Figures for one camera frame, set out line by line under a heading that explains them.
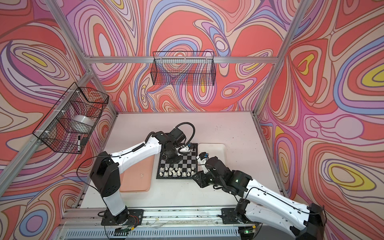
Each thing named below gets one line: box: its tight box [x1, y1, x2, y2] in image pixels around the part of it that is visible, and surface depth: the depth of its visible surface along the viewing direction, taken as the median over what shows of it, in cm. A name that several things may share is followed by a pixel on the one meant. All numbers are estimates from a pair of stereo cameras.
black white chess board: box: [156, 143, 199, 179], surface depth 88 cm
